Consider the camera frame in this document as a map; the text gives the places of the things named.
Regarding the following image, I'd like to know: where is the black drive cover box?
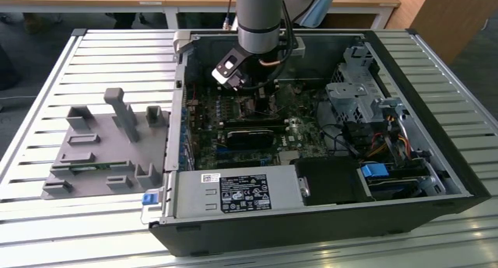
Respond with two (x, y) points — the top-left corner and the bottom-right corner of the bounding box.
(294, 158), (375, 207)

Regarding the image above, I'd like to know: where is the green motherboard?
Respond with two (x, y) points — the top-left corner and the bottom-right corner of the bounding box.
(181, 80), (332, 170)

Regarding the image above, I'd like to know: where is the small silver chipset heatsink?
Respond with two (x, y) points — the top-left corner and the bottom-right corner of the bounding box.
(279, 150), (302, 164)

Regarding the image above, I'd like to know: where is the silver disk bay cage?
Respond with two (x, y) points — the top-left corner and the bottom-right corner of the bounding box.
(323, 44), (391, 124)

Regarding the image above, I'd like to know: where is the blue disk carrier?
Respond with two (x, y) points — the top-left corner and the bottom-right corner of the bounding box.
(359, 162), (390, 181)

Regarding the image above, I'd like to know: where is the grey power supply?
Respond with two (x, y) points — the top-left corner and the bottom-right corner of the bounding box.
(169, 164), (304, 220)

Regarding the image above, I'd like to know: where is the grey parts rack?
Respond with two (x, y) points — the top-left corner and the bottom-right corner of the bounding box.
(40, 87), (172, 201)

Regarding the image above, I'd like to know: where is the black open PC case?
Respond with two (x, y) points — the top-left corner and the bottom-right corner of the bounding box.
(147, 29), (491, 258)

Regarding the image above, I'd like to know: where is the green RAM stick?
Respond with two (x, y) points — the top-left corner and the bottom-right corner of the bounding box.
(68, 161), (129, 172)

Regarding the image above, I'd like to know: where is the wooden cabinet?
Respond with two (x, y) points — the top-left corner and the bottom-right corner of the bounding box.
(383, 0), (498, 65)

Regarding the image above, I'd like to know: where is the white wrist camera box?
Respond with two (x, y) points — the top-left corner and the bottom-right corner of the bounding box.
(211, 45), (251, 91)

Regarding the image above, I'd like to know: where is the black wire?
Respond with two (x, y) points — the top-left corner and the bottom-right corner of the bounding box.
(320, 123), (363, 158)

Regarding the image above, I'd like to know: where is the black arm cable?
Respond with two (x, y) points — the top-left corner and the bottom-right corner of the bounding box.
(279, 0), (299, 78)

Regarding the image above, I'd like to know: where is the grey case handle latch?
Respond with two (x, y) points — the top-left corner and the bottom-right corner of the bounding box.
(171, 31), (196, 54)

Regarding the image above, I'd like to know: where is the coloured wire bundle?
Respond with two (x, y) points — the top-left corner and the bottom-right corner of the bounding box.
(364, 115), (414, 158)

